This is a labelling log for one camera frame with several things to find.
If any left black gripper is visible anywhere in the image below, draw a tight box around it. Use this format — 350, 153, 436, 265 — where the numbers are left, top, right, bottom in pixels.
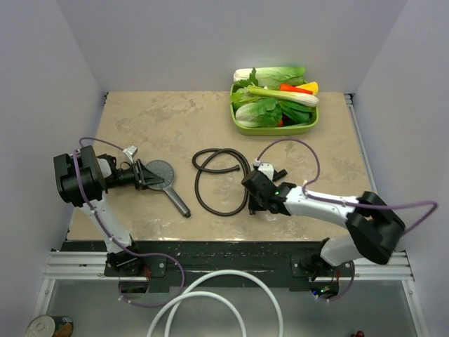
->
106, 159, 163, 190

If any grey shower head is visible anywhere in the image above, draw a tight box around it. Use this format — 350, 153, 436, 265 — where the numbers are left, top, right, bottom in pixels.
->
145, 159, 191, 218

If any black shower hose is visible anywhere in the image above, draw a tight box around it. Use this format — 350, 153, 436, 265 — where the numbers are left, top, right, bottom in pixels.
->
192, 147, 254, 216

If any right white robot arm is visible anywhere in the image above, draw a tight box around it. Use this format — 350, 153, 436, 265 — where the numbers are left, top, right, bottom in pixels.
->
241, 170, 406, 278

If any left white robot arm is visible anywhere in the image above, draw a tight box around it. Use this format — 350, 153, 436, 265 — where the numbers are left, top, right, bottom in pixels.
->
53, 145, 164, 276

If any black T-shaped fitting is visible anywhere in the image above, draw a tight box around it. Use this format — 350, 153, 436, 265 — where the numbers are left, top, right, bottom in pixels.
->
272, 169, 288, 182

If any green vegetable tray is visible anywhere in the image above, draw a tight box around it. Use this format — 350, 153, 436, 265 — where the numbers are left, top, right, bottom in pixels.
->
229, 84, 319, 136

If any napa cabbage in front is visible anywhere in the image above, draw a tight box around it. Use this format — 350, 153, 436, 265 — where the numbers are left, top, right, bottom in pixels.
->
235, 98, 283, 128

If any napa cabbage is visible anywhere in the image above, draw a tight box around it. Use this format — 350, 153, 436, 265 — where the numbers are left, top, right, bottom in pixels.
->
235, 98, 283, 128
233, 67, 306, 89

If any dark green leafy vegetable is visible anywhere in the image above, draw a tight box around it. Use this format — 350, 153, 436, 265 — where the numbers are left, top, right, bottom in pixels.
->
278, 100, 314, 124

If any green celery stalk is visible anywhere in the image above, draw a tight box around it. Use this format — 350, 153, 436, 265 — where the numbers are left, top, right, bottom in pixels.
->
247, 86, 319, 107

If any orange carrot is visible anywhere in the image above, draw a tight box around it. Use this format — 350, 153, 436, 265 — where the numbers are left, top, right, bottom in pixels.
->
279, 84, 314, 95

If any napa cabbage at back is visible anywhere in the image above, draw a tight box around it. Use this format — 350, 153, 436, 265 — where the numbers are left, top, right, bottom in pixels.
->
233, 67, 306, 89

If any yellow pepper piece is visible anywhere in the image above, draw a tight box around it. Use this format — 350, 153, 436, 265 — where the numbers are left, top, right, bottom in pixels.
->
297, 81, 319, 95

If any tin can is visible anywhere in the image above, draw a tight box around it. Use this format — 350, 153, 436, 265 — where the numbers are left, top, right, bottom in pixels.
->
25, 315, 74, 337

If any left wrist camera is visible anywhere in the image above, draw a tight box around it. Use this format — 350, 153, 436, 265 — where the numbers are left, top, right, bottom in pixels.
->
122, 145, 138, 164

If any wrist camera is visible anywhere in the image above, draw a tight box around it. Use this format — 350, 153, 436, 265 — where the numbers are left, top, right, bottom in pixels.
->
122, 145, 138, 164
253, 159, 274, 181

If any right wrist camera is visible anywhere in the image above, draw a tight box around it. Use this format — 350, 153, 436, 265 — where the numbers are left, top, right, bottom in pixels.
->
253, 159, 274, 181

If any black mounting base plate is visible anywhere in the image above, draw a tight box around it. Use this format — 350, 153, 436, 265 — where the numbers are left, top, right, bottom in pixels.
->
61, 241, 351, 293

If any white hose loop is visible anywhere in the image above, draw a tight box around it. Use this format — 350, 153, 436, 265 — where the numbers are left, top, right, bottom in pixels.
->
146, 269, 284, 337

